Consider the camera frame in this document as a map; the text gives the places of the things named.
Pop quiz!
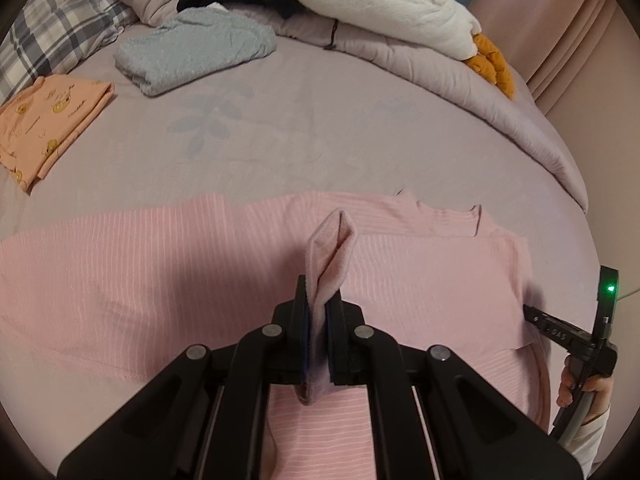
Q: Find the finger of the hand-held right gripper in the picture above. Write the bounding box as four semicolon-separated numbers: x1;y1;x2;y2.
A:
522;304;593;347

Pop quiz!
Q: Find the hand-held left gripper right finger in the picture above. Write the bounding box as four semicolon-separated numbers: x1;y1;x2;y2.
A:
325;296;586;480

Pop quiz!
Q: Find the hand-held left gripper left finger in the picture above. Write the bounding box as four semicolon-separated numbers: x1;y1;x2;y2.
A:
56;275;313;480

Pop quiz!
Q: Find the pink striped shirt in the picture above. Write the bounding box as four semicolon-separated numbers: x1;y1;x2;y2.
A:
0;191;551;480

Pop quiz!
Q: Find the person's right forearm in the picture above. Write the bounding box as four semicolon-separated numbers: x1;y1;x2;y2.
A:
567;404;615;468

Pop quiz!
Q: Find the person's right hand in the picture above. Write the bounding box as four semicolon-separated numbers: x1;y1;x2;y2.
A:
556;362;614;418

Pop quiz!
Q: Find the lilac bed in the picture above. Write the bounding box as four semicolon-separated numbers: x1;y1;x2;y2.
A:
0;22;603;411

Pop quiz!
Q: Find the lilac duvet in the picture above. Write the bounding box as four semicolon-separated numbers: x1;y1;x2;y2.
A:
265;10;589;212

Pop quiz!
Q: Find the orange plush toy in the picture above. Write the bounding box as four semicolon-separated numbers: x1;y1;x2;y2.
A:
462;34;516;100

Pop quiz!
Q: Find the pink curtain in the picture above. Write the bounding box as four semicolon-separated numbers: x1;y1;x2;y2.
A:
465;0;640;117

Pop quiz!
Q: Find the grey-blue folded garment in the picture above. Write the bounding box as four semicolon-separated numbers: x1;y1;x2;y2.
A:
114;7;277;97

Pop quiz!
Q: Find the white fluffy blanket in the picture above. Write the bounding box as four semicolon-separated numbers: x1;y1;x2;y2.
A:
277;0;483;59

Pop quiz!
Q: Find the orange printed folded garment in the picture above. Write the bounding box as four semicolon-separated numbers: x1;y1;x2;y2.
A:
0;74;117;195

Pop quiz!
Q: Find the plaid pillow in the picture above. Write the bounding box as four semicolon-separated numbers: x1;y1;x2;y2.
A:
0;0;141;106

